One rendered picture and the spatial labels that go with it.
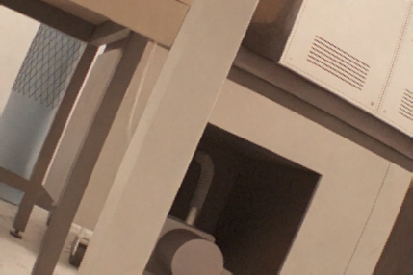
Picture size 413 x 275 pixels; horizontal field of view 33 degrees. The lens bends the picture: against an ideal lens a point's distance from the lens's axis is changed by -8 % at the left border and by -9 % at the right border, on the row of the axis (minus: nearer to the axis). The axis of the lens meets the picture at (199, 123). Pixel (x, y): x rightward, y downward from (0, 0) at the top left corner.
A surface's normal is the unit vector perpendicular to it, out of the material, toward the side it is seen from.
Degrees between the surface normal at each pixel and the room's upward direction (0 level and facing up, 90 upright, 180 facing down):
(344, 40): 90
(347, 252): 90
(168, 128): 90
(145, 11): 90
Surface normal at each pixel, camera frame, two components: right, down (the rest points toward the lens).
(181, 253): 0.31, 0.04
